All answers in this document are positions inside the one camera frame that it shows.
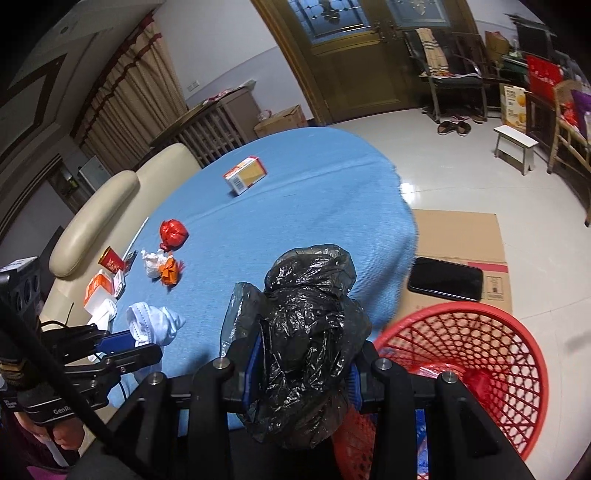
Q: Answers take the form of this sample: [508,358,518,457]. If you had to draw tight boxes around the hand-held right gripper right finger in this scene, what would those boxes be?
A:
[346,342,536,480]

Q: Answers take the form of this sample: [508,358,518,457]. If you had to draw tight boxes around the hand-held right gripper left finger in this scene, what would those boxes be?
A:
[95,332,266,480]

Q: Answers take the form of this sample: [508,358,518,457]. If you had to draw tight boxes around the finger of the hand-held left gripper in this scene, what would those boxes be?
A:
[39,323,137,364]
[67,344,163,393]

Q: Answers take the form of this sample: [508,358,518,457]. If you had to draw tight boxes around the white cloth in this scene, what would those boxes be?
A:
[126,302,186,348]

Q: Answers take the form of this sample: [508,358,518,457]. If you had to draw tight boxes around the black plastic bag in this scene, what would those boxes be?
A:
[221,243,372,450]

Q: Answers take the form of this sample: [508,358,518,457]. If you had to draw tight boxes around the orange plastic bag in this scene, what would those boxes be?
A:
[159,257,185,288]

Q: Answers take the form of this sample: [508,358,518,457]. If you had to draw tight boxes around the small red plastic bag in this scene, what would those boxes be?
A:
[159,220,189,252]

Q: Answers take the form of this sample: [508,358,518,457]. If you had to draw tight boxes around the red mesh basket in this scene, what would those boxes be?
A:
[332,302,550,480]

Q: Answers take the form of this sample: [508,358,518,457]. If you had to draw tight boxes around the orange white carton box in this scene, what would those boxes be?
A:
[223,156,268,197]

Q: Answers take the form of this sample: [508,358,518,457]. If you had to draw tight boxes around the person's left hand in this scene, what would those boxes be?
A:
[46,413,88,453]

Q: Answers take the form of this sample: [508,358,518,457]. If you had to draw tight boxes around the white paper tissue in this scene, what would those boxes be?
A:
[90,299,118,329]

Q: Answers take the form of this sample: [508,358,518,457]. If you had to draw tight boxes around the orange tissue box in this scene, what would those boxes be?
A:
[83,271,116,310]

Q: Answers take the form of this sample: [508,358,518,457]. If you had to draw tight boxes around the red paper cup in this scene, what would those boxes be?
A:
[100,246,126,274]

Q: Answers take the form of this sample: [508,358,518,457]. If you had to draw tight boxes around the white plastic bag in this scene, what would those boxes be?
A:
[141,249,167,280]

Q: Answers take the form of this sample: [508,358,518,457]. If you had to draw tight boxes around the thin white stick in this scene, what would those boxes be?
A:
[121,217,149,259]

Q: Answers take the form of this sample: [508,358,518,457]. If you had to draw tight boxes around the beige leather sofa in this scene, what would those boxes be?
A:
[39,142,206,333]

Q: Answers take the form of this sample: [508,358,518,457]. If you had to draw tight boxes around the black smartphone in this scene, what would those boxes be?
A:
[407,256,484,302]

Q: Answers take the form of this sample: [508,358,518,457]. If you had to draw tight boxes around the white standing air conditioner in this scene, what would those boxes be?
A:
[78,156,112,192]

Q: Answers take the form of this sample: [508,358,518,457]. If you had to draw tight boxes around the flat cardboard sheet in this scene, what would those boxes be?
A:
[399,210,513,319]

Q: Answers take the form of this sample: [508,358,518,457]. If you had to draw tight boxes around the wooden slatted crib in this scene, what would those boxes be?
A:
[150,85,264,169]

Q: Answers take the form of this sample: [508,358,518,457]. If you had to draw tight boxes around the beige striped curtains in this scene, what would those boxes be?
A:
[69,11,190,148]

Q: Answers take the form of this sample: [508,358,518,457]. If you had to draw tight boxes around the small white stool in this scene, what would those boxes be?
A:
[493,124,540,176]

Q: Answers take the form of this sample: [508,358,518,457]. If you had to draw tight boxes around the wooden double door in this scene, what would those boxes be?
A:
[252,0,481,127]

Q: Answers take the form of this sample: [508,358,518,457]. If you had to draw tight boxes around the yellow printed carton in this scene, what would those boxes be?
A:
[500,84,529,130]

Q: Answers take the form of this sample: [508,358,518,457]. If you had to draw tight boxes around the black metal chair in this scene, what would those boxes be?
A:
[404,28,497,123]

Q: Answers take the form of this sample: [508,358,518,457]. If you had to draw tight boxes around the small dark wooden chair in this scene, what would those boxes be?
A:
[524,90,557,139]

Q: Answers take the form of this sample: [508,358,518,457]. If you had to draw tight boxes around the bamboo armchair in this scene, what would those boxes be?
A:
[547,79,591,185]

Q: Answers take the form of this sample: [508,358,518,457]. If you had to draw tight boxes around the plaid scarf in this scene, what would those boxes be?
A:
[416,28,446,77]

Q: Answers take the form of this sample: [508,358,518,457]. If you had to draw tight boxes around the red gift bag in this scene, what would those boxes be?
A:
[526,55,565,95]

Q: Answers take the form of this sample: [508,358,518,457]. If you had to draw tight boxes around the tall brown cardboard box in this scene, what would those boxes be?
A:
[485,30,511,61]

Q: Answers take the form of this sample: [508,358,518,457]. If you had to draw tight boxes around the black monitor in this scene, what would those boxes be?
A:
[505,14,568,61]

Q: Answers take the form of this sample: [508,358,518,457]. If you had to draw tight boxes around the thick black cable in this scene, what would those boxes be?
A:
[0,295,121,448]

